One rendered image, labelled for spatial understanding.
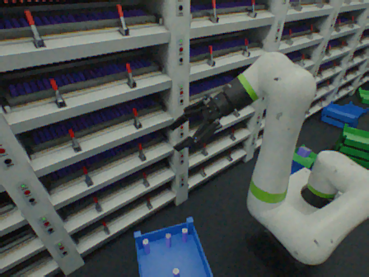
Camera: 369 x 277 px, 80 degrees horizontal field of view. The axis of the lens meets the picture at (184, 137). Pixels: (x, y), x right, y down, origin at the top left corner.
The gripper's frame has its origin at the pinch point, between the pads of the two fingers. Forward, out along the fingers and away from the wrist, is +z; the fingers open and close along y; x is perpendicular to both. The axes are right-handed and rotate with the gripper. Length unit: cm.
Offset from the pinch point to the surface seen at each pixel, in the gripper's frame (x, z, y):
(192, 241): -21.2, 16.4, -26.6
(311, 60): -104, -82, 90
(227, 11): -8, -39, 59
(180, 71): -2.9, -8.0, 34.9
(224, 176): -98, 21, 33
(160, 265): -12.7, 25.2, -32.0
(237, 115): -62, -14, 47
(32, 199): 16, 57, -1
